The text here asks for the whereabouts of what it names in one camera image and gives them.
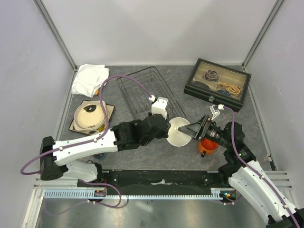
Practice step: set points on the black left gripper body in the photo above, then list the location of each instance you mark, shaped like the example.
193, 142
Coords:
164, 134

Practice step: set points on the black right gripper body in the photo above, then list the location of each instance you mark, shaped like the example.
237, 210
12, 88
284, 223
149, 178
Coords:
209, 131

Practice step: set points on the white ceramic bowl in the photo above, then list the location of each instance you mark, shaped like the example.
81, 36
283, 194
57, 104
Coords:
175, 137

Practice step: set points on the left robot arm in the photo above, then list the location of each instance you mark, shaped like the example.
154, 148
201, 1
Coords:
58, 158

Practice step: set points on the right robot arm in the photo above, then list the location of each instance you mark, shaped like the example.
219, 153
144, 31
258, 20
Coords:
244, 173

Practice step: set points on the orange plastic mug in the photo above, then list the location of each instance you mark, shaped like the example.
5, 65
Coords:
207, 147

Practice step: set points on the black glass-lid jewelry box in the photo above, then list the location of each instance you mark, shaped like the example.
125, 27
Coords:
218, 84

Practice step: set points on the small dark blue cup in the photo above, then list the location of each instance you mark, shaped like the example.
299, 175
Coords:
99, 156

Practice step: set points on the white crumpled cloth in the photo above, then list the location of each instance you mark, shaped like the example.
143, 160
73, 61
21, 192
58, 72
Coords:
89, 79

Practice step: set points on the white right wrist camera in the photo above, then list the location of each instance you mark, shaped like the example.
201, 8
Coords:
214, 111

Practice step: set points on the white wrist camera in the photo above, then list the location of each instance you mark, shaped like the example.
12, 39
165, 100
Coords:
214, 111
160, 107

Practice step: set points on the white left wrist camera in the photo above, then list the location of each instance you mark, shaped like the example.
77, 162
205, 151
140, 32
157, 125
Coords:
160, 107

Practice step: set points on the black wire dish rack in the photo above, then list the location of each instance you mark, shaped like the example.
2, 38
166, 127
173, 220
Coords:
136, 98

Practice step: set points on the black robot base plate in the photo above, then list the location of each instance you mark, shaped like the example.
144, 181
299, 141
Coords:
163, 182

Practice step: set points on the blue slotted cable duct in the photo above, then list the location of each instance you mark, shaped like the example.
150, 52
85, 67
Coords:
93, 195

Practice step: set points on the aluminium frame rail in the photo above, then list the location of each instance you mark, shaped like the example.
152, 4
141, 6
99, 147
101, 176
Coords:
55, 33

